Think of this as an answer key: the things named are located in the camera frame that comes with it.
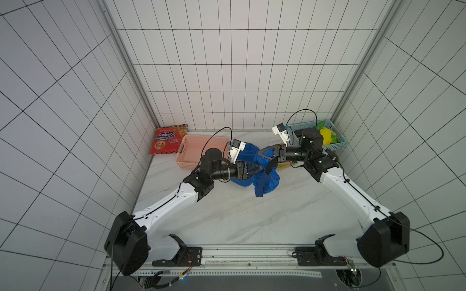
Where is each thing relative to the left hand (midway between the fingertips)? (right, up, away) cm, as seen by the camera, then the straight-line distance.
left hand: (256, 170), depth 68 cm
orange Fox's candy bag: (+20, -1, +31) cm, 37 cm away
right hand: (-1, +5, -2) cm, 6 cm away
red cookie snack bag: (-50, +13, +42) cm, 67 cm away
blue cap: (+4, -5, -2) cm, 6 cm away
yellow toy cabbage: (+47, +16, +39) cm, 63 cm away
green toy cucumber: (+47, +22, +46) cm, 70 cm away
